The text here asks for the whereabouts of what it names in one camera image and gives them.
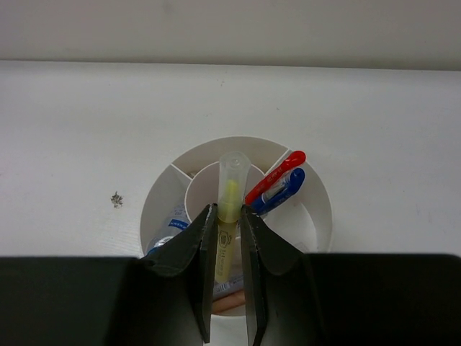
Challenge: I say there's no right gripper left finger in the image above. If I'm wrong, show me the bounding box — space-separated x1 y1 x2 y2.
1 204 218 345

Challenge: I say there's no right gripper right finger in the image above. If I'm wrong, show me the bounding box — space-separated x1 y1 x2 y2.
241 207 460 345

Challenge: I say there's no purple gel pen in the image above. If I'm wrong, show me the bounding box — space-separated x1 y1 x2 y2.
213 275 244 301

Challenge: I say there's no clear blue-capped glue bottle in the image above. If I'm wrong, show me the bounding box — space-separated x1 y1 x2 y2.
146 203 190 255

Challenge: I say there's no blue ballpoint pen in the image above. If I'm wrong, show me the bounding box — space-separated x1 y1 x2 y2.
250 167 305 216

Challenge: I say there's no red ballpoint pen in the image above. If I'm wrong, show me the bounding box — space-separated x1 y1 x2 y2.
245 151 306 205

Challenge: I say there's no pale yellow gel pen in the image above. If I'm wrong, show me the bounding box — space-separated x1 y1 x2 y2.
215 151 251 283

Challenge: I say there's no white round compartment container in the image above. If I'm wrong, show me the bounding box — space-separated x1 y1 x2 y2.
140 136 333 302

